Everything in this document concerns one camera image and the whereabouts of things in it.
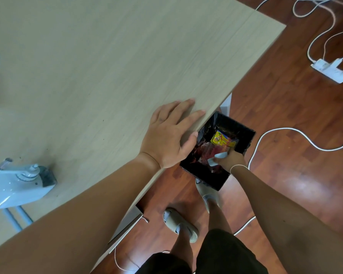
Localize dark shorts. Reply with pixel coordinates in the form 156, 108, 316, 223
134, 228, 269, 274

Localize white hand-crank device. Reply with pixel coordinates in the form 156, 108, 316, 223
0, 158, 58, 233

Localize person's left hand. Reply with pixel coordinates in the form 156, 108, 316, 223
139, 99, 206, 169

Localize person's right forearm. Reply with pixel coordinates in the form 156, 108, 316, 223
230, 165, 343, 274

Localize person's leg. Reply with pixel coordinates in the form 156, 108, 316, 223
170, 224, 194, 270
207, 198, 232, 235

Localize grey left slipper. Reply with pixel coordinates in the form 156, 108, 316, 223
163, 208, 199, 244

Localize black trash bin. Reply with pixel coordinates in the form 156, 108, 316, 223
179, 111, 256, 192

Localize white table frame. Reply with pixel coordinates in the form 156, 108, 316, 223
90, 197, 146, 274

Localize thin white cable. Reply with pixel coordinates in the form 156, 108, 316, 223
322, 28, 343, 61

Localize long white floor cable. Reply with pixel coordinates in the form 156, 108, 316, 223
233, 105, 343, 237

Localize person's left leg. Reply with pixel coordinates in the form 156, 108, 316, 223
170, 224, 194, 270

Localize red snack wrapper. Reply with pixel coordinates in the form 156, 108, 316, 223
192, 141, 218, 172

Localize grey slipper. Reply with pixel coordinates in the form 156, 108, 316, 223
163, 208, 199, 244
196, 178, 222, 214

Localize white wrist string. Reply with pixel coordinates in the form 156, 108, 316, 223
229, 164, 249, 175

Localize white table leg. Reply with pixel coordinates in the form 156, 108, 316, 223
220, 93, 233, 115

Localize white power strip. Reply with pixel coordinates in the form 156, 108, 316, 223
311, 58, 343, 84

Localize person's left forearm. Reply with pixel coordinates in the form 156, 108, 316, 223
0, 152, 161, 274

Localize person's right leg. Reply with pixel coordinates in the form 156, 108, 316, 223
207, 198, 232, 235

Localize person's right hand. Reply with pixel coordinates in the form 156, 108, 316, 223
214, 150, 248, 173

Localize yellow snack wrapper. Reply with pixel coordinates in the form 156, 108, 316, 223
211, 129, 238, 148

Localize thin white string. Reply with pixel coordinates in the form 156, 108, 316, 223
114, 216, 172, 272

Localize thick white power cable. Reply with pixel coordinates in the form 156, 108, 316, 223
256, 0, 343, 64

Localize grey right slipper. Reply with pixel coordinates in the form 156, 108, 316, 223
196, 178, 222, 214

